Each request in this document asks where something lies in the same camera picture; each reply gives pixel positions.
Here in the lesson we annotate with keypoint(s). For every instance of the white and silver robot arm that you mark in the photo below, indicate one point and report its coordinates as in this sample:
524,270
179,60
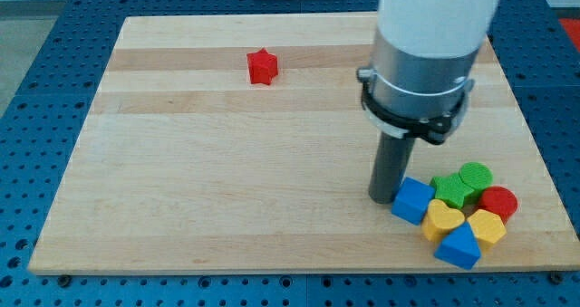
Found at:
417,83

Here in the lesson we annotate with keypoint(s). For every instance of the red star block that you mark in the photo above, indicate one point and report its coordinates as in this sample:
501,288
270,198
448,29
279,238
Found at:
262,67

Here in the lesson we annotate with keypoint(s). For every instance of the green star block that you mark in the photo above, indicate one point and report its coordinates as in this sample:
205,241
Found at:
451,190

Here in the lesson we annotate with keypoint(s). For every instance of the green circle block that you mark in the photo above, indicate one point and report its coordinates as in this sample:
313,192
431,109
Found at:
478,177

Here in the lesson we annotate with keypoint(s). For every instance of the red circle block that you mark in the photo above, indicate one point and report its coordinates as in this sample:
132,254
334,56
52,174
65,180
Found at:
500,201

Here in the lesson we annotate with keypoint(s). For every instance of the light wooden board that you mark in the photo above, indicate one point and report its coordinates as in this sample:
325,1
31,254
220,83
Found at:
183,166

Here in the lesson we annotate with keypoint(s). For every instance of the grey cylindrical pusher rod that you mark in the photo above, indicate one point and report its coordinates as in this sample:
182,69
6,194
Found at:
390,164

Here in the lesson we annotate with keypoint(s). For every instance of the blue cube block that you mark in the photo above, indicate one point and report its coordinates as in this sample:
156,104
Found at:
412,200

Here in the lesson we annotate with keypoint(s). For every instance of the yellow heart block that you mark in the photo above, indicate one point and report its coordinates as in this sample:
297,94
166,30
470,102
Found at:
440,220

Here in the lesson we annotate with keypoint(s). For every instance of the blue triangle block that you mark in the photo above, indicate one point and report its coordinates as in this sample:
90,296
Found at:
460,248

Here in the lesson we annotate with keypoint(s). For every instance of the yellow hexagon block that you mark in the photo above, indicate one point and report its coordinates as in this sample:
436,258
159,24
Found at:
488,229

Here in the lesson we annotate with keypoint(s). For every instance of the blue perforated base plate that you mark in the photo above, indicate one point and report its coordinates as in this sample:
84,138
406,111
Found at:
43,120

